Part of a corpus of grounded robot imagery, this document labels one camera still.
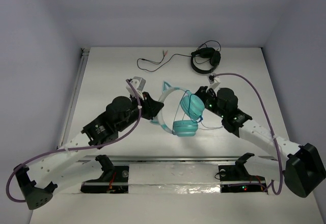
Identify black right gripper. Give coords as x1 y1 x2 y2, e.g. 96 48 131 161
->
183 86 227 119

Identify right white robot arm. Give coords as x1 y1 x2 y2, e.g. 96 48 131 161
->
195 87 325 198

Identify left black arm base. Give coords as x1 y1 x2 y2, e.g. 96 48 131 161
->
80 155 129 194

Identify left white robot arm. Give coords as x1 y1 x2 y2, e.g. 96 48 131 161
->
13 92 164 210

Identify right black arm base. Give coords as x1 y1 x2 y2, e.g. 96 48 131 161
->
214 153 267 193

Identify black headphones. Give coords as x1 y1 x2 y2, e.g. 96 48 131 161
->
190 40 222 75

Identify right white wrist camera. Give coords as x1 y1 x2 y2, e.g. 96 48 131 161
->
206 73 221 93

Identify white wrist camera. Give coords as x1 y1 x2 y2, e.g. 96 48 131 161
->
206 73 221 93
126 76 146 100

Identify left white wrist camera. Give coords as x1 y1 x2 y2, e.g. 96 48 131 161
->
126 76 146 100

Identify black headphone cable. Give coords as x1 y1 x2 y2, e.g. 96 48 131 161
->
137 49 193 72

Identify aluminium left side rail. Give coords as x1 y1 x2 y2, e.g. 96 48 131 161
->
57 47 90 149

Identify aluminium rail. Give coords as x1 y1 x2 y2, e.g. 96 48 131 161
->
57 47 90 149
76 155 278 163

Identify aluminium front rail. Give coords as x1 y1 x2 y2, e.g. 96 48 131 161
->
76 155 278 163

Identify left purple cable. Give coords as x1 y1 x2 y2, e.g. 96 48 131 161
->
6 79 143 203

